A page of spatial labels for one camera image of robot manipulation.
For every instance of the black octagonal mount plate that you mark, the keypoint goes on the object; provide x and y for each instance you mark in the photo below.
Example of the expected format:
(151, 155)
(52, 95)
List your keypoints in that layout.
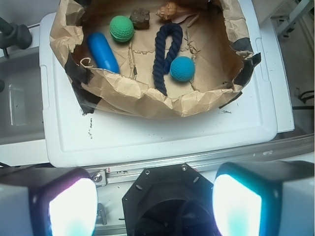
(172, 200)

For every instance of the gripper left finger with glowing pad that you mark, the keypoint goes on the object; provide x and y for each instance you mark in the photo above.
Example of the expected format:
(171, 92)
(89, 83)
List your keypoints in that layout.
(47, 202)

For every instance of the green dimpled ball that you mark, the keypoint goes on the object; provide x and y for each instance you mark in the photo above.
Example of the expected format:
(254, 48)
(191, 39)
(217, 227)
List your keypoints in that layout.
(121, 28)

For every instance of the brown rough rock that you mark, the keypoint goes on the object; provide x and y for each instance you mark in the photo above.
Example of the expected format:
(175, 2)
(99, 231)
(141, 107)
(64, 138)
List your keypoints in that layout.
(140, 18)

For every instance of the tan spiral seashell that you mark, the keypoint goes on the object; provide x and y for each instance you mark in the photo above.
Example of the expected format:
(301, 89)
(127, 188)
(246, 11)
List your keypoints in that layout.
(171, 11)

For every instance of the blue dimpled ball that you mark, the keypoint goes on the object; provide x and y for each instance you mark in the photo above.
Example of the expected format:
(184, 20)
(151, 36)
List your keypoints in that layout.
(182, 69)

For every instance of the white plastic bin lid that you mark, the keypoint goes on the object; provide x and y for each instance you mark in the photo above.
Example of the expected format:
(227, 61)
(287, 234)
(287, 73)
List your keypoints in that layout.
(258, 115)

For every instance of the crumpled brown paper liner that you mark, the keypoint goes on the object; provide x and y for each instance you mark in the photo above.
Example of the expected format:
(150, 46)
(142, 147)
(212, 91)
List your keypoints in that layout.
(218, 42)

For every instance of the clear plastic tray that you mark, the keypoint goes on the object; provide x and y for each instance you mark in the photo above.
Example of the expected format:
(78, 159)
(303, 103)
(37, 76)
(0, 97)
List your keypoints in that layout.
(21, 117)

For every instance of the blue plastic capsule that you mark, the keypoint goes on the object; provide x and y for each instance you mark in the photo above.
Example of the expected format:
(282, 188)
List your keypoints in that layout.
(102, 52)

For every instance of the aluminium extrusion rail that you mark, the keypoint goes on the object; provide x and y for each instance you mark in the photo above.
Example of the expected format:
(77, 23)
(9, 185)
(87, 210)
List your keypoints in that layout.
(207, 161)

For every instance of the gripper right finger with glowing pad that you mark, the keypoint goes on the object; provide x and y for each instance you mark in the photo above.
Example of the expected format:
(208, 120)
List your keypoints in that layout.
(274, 198)

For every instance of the black clamp knob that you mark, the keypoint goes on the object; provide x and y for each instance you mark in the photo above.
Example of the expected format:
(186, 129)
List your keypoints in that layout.
(12, 34)

